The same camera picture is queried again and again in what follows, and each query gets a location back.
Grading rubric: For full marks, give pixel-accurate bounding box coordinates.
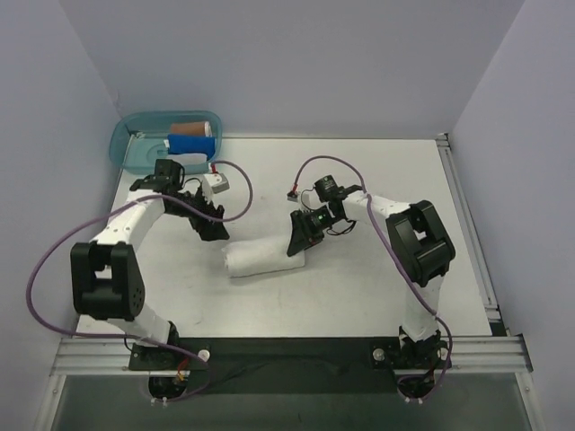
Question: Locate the white rolled towel in bin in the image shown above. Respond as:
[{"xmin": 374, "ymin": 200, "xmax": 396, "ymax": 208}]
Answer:
[{"xmin": 167, "ymin": 153, "xmax": 208, "ymax": 165}]

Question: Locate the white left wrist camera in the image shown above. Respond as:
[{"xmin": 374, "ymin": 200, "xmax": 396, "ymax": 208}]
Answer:
[{"xmin": 200, "ymin": 172, "xmax": 230, "ymax": 200}]

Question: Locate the blue rolled towel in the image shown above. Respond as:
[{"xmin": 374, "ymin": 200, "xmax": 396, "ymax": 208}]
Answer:
[{"xmin": 167, "ymin": 134, "xmax": 217, "ymax": 158}]

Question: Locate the white terry towel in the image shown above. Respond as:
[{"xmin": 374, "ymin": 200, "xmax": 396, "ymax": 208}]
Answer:
[{"xmin": 222, "ymin": 235, "xmax": 305, "ymax": 277}]

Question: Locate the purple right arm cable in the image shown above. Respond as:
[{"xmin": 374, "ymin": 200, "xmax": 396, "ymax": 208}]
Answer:
[{"xmin": 291, "ymin": 155, "xmax": 454, "ymax": 400}]

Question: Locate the aluminium front rail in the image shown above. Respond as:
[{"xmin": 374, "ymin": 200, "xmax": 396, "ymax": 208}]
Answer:
[{"xmin": 51, "ymin": 336, "xmax": 533, "ymax": 376}]

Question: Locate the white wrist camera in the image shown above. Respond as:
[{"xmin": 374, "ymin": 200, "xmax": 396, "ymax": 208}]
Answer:
[
  {"xmin": 200, "ymin": 172, "xmax": 230, "ymax": 200},
  {"xmin": 287, "ymin": 190, "xmax": 301, "ymax": 202}
]

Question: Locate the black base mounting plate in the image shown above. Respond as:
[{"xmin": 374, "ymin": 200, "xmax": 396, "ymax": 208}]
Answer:
[{"xmin": 128, "ymin": 337, "xmax": 451, "ymax": 399}]

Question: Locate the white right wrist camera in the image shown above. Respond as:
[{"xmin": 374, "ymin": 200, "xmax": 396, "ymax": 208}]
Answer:
[{"xmin": 287, "ymin": 190, "xmax": 301, "ymax": 202}]

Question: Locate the brown rolled towel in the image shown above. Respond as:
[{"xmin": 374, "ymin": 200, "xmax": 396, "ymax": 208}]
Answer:
[{"xmin": 169, "ymin": 121, "xmax": 212, "ymax": 136}]

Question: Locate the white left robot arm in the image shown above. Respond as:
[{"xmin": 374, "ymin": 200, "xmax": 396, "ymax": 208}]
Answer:
[{"xmin": 70, "ymin": 160, "xmax": 229, "ymax": 370}]

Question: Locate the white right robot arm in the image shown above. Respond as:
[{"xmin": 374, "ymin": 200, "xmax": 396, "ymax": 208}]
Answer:
[{"xmin": 287, "ymin": 175, "xmax": 456, "ymax": 368}]

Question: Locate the teal plastic bin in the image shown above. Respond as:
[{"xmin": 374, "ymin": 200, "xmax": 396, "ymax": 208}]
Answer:
[{"xmin": 109, "ymin": 110, "xmax": 223, "ymax": 175}]

